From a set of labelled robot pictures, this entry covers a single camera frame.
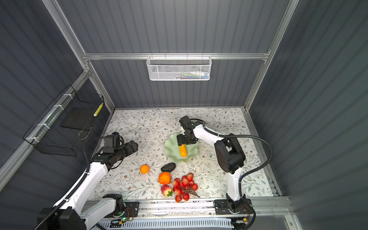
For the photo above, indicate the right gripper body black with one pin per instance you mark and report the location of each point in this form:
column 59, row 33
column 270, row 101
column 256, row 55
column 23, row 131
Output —
column 184, row 139

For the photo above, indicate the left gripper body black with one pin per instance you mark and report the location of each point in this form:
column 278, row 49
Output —
column 127, row 150

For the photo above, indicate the yellow fake squash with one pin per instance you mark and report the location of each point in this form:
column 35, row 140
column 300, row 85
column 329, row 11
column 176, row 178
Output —
column 183, row 151

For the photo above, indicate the small orange tangerine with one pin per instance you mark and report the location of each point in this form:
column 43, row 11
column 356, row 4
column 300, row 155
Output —
column 144, row 169

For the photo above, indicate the dark fake avocado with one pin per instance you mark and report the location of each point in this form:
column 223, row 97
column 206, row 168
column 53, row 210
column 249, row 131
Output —
column 168, row 167

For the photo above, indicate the orange fake persimmon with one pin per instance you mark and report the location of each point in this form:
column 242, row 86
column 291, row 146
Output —
column 165, row 178

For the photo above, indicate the red fake berry bunch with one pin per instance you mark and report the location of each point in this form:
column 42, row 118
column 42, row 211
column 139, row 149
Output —
column 185, row 188

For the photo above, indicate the red fake peach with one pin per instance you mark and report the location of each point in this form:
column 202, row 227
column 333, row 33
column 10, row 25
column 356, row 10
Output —
column 166, row 191

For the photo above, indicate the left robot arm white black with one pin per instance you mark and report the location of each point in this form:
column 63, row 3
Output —
column 67, row 213

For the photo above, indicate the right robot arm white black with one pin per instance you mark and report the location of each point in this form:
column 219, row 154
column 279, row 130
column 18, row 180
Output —
column 230, row 155

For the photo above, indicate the green wavy fruit bowl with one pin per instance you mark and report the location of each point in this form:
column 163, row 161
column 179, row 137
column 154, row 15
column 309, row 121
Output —
column 176, row 153

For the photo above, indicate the yellow marker in basket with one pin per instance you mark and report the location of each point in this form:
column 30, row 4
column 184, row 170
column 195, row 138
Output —
column 97, row 111

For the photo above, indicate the black pad in basket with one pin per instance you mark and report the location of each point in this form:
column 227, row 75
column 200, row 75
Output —
column 79, row 119

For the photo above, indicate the items in white basket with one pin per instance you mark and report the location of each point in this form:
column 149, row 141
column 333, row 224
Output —
column 192, row 75

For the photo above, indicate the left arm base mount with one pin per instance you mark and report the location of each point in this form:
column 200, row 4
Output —
column 131, row 210

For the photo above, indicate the white wire wall basket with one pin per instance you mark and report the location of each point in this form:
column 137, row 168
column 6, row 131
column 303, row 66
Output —
column 164, row 69

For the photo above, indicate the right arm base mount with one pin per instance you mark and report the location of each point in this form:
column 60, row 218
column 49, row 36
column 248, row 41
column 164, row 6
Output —
column 229, row 207

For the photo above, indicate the white perforated cable duct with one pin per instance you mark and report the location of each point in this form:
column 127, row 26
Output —
column 169, row 224

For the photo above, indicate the black wire side basket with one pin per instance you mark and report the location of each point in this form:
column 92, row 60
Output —
column 48, row 137

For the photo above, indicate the aluminium front rail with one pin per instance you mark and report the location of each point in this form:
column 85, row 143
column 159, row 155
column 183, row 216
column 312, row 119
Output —
column 204, row 207

